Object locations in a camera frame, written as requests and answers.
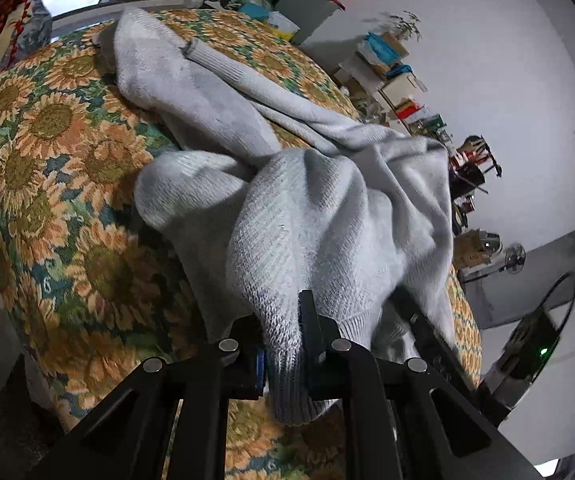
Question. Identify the small potted plant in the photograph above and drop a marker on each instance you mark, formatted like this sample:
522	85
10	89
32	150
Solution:
402	24

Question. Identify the grey cabinet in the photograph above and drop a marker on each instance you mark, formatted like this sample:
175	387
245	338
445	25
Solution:
307	7

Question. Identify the open cardboard box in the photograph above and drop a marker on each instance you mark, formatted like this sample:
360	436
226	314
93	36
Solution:
470	251

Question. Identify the plastic bags pile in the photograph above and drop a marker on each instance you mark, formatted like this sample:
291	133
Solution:
255	7

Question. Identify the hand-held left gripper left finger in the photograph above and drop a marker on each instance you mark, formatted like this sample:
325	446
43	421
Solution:
261	371

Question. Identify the cluttered storage shelf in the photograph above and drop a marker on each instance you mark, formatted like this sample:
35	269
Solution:
397	85

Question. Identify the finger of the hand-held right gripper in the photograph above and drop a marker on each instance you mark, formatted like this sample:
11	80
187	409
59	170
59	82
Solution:
432	340

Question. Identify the grey knit sweater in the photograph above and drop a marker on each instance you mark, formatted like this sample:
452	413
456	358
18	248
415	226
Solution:
317	220

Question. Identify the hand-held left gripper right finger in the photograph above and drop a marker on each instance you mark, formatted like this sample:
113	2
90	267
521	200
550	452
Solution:
313	345

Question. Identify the sunflower print tablecloth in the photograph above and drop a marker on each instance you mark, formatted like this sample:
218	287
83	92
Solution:
57	170

